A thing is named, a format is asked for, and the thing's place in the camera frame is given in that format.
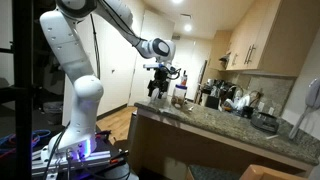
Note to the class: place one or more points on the black coffee maker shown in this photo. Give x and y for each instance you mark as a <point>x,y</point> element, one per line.
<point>212,100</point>

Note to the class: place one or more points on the small metal spoon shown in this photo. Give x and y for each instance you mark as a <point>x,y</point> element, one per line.
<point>191,108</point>

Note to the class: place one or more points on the blue lid plastic jar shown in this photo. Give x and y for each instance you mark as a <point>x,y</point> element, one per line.
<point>179,96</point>

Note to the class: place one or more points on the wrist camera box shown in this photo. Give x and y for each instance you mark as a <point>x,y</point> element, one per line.
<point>154,66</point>

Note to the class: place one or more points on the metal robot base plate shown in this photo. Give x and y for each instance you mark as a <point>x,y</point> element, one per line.
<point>96,158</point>

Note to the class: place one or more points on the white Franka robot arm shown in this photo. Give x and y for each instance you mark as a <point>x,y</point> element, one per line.
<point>83,93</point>

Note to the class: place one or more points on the grey waste bin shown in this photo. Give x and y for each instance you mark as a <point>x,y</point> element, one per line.
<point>53,113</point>

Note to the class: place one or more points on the round ceiling light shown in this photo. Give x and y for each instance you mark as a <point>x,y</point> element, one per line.
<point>188,27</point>

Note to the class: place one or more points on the dish rack with dishes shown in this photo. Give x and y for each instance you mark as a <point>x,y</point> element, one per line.
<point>238,101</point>

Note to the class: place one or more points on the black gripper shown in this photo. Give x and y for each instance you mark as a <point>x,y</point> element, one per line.
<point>160,79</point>

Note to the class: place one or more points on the red sauce bottle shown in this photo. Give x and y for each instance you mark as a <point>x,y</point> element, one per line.
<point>184,79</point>

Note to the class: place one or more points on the black vertical pole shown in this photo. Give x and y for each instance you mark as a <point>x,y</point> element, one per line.
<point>22,90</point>

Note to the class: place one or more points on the white wall outlet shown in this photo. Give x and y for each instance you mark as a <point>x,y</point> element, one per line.
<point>271,110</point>
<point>261,106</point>

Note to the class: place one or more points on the clear plastic tumbler bottle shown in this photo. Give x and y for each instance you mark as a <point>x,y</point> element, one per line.
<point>157,100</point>

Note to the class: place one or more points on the beige upper kitchen cabinets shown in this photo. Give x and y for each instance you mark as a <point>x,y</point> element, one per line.
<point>266,36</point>

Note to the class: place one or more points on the orange clamp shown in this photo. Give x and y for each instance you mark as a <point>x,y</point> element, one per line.
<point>119,159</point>

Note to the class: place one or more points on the white door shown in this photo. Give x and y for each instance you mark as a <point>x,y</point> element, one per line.
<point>150,53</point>

